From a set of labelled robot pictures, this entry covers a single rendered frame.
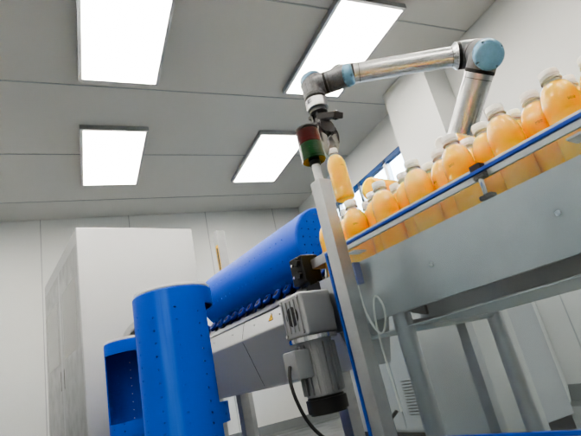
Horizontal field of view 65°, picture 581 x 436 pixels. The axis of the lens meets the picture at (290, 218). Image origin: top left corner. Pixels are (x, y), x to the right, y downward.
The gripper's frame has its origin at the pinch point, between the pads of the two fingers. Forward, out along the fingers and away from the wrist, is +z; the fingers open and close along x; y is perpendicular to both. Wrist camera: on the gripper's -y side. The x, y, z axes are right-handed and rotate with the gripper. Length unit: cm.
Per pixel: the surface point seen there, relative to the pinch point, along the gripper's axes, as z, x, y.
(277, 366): 73, 16, 45
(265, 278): 40, 19, 36
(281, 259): 36.4, 19.8, 20.9
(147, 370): 67, 68, 40
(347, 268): 57, 39, -37
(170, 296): 44, 60, 33
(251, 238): -143, -242, 497
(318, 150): 25, 40, -38
